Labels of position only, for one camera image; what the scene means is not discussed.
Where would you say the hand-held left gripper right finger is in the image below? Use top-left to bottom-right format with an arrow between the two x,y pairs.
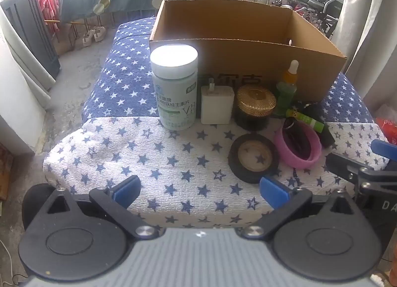
238,176 -> 356,239

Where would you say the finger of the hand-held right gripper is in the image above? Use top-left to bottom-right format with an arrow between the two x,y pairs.
371,139 -> 397,160
325,152 -> 377,184

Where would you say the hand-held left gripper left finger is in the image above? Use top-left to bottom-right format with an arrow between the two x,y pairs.
46,175 -> 159,239

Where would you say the black cylinder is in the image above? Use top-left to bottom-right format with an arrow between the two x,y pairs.
319,123 -> 336,149

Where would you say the pink plastic lid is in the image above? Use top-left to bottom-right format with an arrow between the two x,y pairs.
274,120 -> 322,169

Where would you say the black tape roll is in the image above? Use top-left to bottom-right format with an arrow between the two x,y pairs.
229,134 -> 280,185

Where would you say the black key fob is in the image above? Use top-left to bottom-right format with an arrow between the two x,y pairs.
284,119 -> 313,159

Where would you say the green lip balm tube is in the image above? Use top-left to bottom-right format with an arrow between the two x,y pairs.
286,108 -> 325,133

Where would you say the dark keychain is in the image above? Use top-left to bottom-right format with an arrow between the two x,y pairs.
299,101 -> 323,122

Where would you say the green dropper bottle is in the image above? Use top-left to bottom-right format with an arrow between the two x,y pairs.
273,60 -> 300,118

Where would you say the black jar with gold lid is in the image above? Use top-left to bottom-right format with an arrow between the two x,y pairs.
233,84 -> 277,131

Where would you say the white charger plug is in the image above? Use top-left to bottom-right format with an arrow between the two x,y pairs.
200,78 -> 235,125

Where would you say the white supplement bottle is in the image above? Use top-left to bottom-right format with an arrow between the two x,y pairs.
150,45 -> 199,130

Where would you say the brown cardboard box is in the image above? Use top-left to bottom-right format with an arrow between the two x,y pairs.
149,0 -> 347,104

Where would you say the orange red plastic bag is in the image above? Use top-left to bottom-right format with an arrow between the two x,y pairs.
374,116 -> 397,145

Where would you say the blue star blanket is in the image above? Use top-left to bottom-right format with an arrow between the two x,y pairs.
81,16 -> 375,125

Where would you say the grey curtain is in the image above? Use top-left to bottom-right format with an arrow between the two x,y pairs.
330,0 -> 397,108

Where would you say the white panel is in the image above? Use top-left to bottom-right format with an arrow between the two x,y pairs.
0,11 -> 54,155

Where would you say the metal balcony railing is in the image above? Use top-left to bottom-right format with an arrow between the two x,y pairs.
43,6 -> 162,53

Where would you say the wooden stick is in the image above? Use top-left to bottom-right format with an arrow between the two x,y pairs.
43,19 -> 86,28

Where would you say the dark grey panel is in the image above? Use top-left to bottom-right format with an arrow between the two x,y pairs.
0,0 -> 61,81

